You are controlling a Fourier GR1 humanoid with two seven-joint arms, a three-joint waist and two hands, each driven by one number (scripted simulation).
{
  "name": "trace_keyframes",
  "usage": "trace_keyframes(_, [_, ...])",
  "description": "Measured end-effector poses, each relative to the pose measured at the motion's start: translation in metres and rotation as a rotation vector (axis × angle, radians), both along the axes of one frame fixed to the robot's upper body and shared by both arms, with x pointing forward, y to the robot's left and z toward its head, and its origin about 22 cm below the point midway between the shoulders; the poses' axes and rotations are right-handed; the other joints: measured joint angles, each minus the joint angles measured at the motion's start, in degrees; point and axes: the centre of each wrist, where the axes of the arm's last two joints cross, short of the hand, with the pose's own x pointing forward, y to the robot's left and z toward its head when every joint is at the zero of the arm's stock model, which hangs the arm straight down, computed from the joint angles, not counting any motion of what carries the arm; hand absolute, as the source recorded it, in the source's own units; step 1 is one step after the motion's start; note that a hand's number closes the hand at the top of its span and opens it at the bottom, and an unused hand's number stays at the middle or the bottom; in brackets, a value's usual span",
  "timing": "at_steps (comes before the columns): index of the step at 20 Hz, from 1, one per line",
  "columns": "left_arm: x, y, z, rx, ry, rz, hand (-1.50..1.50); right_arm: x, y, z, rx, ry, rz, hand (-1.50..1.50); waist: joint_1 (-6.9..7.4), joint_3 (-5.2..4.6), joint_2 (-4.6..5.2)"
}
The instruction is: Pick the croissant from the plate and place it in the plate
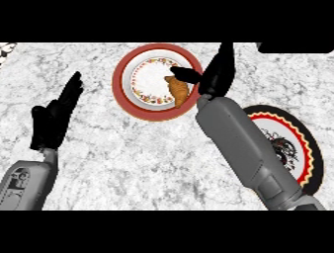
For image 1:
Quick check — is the black-rimmed red white plate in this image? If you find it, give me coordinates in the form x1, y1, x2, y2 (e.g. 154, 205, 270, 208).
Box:
242, 104, 324, 197

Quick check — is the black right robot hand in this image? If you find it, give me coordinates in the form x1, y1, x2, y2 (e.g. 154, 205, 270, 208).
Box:
168, 42, 236, 99

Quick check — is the red-rimmed floral plate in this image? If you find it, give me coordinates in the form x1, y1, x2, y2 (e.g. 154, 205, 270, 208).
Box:
110, 42, 203, 123

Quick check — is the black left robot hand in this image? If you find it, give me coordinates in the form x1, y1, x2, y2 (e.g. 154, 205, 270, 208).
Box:
29, 70, 83, 151

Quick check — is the brown croissant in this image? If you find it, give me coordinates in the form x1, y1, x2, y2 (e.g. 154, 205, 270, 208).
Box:
163, 75, 190, 109

